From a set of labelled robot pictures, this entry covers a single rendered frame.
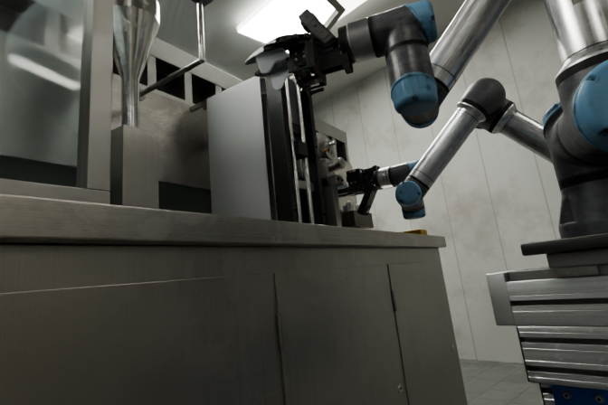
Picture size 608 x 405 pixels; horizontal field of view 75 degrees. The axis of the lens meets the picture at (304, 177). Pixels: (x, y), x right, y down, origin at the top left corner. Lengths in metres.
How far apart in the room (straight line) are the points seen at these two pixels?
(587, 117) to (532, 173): 2.98
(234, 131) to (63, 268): 0.89
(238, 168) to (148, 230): 0.77
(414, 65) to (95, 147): 0.50
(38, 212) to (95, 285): 0.10
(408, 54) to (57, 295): 0.59
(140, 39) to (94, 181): 0.60
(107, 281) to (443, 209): 3.56
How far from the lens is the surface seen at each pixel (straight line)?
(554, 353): 0.81
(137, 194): 0.94
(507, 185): 3.68
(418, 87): 0.69
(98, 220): 0.47
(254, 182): 1.19
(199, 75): 1.60
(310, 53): 0.77
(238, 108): 1.31
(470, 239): 3.78
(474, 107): 1.27
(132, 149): 0.96
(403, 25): 0.75
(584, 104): 0.65
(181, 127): 1.44
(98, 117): 0.58
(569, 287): 0.79
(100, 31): 0.65
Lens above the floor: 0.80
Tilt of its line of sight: 14 degrees up
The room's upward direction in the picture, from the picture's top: 6 degrees counter-clockwise
